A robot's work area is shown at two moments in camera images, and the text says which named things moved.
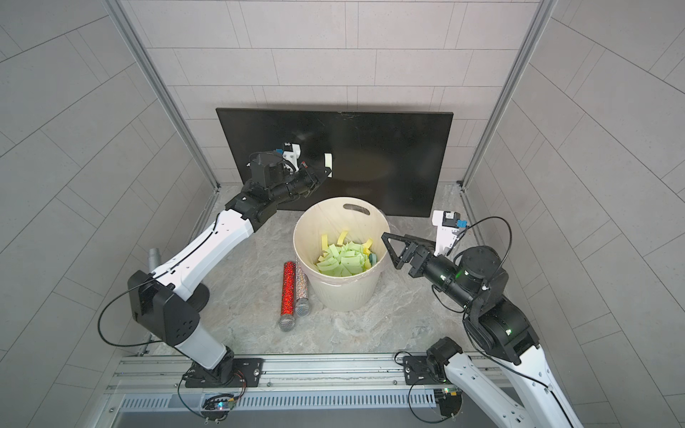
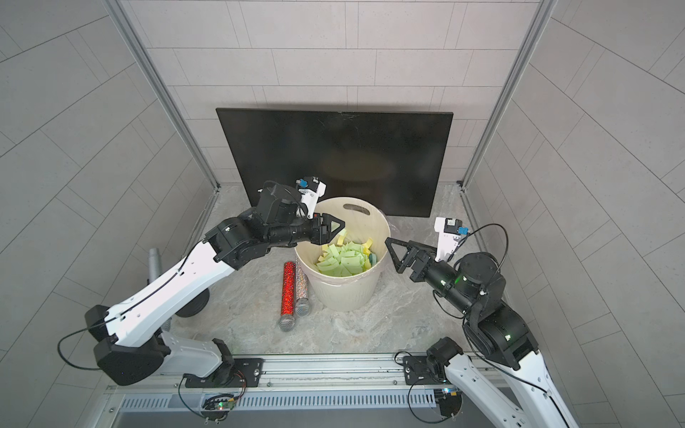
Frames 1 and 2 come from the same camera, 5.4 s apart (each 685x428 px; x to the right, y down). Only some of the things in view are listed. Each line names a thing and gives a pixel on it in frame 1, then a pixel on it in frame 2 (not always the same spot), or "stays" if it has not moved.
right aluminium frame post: (531, 45) stays
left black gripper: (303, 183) -> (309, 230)
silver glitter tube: (302, 305) stays
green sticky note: (328, 163) -> (341, 237)
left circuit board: (218, 404) stays
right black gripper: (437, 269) stays
